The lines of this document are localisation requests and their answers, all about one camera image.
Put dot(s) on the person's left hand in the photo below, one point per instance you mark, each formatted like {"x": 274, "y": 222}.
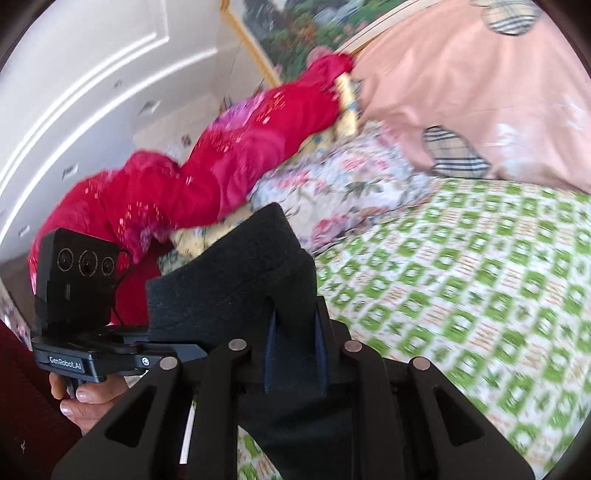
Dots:
{"x": 90, "y": 402}

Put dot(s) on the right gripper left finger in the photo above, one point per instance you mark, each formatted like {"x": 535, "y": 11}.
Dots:
{"x": 180, "y": 419}

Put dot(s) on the black camera box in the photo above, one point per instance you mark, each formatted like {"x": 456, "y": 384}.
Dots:
{"x": 75, "y": 284}

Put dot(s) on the black pants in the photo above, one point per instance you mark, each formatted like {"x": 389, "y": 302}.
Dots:
{"x": 257, "y": 283}

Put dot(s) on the landscape painting gold frame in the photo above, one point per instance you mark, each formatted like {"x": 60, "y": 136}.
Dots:
{"x": 277, "y": 40}

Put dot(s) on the pink quilt with hearts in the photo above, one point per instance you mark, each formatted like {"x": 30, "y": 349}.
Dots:
{"x": 481, "y": 89}

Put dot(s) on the floral white pillow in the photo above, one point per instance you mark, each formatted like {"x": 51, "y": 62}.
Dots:
{"x": 363, "y": 179}

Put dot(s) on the green patterned bed sheet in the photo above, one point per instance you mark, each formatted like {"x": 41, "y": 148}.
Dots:
{"x": 491, "y": 281}

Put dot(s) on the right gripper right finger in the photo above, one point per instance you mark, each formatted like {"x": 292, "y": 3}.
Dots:
{"x": 405, "y": 420}

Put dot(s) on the red floral blanket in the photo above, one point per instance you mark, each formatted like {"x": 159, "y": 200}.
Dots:
{"x": 138, "y": 205}

